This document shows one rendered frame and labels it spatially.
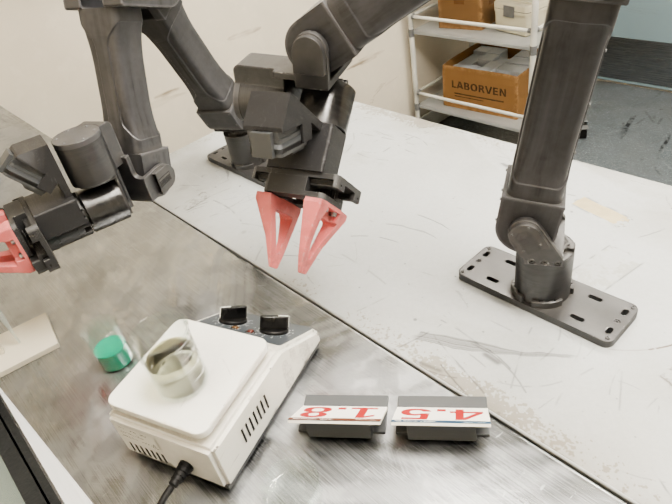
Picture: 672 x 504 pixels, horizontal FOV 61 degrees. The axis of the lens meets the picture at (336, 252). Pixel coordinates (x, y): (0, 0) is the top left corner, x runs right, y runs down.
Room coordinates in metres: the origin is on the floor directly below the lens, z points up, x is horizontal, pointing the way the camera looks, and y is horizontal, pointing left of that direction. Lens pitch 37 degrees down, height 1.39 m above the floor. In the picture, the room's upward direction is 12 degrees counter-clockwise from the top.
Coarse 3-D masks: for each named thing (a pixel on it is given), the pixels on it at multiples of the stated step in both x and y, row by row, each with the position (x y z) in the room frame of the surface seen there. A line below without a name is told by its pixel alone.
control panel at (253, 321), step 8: (200, 320) 0.50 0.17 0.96; (208, 320) 0.50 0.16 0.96; (216, 320) 0.50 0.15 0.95; (248, 320) 0.50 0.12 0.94; (256, 320) 0.50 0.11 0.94; (224, 328) 0.47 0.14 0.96; (232, 328) 0.47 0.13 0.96; (240, 328) 0.47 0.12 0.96; (248, 328) 0.48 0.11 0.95; (256, 328) 0.48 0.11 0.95; (288, 328) 0.48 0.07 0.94; (296, 328) 0.48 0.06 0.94; (304, 328) 0.48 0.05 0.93; (256, 336) 0.45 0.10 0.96; (264, 336) 0.45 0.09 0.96; (272, 336) 0.45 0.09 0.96; (280, 336) 0.45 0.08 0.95; (288, 336) 0.45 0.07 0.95; (296, 336) 0.45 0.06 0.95; (280, 344) 0.43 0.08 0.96
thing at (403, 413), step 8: (400, 408) 0.36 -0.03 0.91; (408, 408) 0.36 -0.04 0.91; (416, 408) 0.36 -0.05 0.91; (424, 408) 0.36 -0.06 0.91; (400, 416) 0.34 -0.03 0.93; (408, 416) 0.34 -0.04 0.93; (416, 416) 0.33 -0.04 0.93; (424, 416) 0.33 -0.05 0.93; (432, 416) 0.33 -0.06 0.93; (440, 416) 0.33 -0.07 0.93; (448, 416) 0.33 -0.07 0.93; (456, 416) 0.33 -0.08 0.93; (464, 416) 0.33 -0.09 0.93; (472, 416) 0.32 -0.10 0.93; (480, 416) 0.32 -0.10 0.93
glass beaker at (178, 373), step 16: (144, 320) 0.40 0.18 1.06; (160, 320) 0.41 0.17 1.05; (176, 320) 0.40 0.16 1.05; (144, 336) 0.40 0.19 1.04; (160, 336) 0.40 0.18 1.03; (176, 336) 0.37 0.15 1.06; (192, 336) 0.39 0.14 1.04; (144, 352) 0.39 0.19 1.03; (160, 352) 0.36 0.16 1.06; (176, 352) 0.36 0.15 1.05; (192, 352) 0.37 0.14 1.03; (144, 368) 0.36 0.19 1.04; (160, 368) 0.36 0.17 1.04; (176, 368) 0.36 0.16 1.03; (192, 368) 0.37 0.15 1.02; (160, 384) 0.36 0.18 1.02; (176, 384) 0.36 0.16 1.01; (192, 384) 0.36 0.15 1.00; (176, 400) 0.36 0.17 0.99
